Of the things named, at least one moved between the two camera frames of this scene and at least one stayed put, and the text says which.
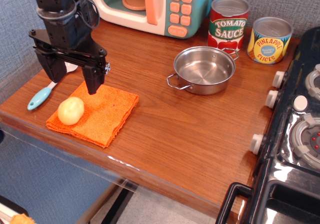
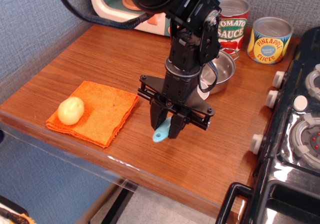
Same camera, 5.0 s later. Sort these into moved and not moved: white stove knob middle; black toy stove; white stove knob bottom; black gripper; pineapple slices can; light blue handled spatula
Moved: light blue handled spatula; black gripper
Not moved: black toy stove; pineapple slices can; white stove knob middle; white stove knob bottom
